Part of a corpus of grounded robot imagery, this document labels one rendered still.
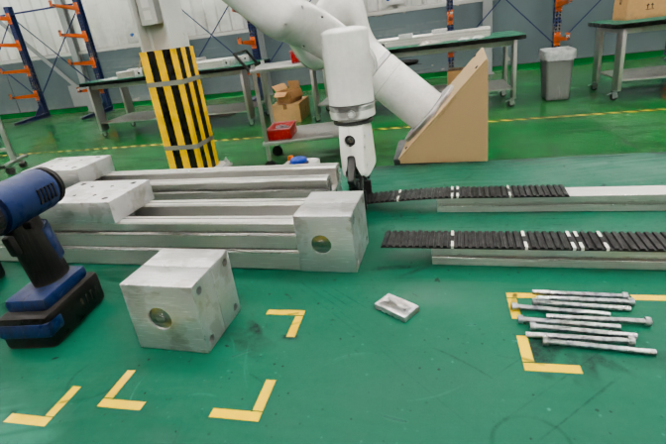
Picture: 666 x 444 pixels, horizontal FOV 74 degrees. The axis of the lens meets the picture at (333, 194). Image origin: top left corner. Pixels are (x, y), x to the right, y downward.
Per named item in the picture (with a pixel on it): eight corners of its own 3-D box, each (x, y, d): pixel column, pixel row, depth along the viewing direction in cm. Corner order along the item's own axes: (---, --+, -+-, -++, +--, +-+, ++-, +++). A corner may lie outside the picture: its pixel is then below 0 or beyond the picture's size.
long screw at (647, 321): (649, 322, 50) (650, 315, 50) (652, 328, 49) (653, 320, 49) (545, 316, 53) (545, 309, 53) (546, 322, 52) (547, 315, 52)
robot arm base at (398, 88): (409, 135, 134) (361, 96, 133) (452, 83, 127) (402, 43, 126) (405, 148, 116) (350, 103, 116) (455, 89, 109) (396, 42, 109)
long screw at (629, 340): (632, 341, 48) (633, 334, 47) (635, 348, 47) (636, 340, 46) (524, 334, 51) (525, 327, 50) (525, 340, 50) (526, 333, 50)
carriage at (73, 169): (118, 180, 110) (110, 154, 107) (85, 197, 100) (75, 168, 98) (67, 182, 114) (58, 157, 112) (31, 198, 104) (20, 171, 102)
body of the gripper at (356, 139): (367, 119, 77) (373, 179, 81) (377, 107, 86) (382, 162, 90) (326, 121, 79) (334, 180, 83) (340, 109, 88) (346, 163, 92)
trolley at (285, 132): (369, 144, 432) (358, 34, 395) (374, 160, 380) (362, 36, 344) (264, 156, 436) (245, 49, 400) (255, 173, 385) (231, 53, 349)
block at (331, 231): (371, 235, 78) (366, 184, 75) (357, 273, 67) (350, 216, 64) (322, 235, 81) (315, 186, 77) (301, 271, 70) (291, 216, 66)
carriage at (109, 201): (159, 211, 86) (149, 178, 84) (120, 238, 76) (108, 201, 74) (91, 212, 90) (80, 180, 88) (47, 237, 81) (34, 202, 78)
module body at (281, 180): (343, 199, 96) (339, 162, 93) (331, 219, 87) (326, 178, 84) (52, 203, 118) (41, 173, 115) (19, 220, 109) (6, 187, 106)
